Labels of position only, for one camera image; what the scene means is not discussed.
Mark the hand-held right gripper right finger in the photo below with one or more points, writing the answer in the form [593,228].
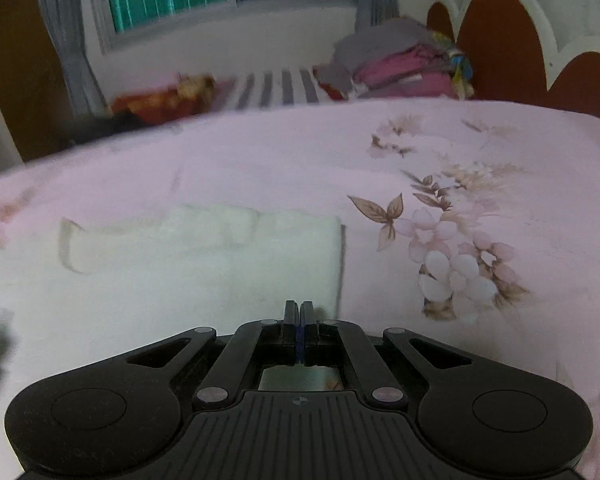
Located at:
[307,316]

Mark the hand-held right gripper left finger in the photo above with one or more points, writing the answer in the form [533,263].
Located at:
[291,316]

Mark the white cloth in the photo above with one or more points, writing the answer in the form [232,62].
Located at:
[205,260]

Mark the pink floral bedsheet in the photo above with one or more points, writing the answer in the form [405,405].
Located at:
[280,160]

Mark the grey striped cloth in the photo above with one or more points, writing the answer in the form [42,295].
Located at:
[275,87]

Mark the brown wooden wardrobe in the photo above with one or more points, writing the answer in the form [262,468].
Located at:
[15,70]

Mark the red orange cloth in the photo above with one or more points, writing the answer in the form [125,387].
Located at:
[155,100]

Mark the pink folded garment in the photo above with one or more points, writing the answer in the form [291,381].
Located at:
[405,72]

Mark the grey folded garment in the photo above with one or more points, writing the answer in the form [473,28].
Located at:
[375,42]

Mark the multicolour cloth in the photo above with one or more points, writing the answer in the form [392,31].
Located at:
[460,67]

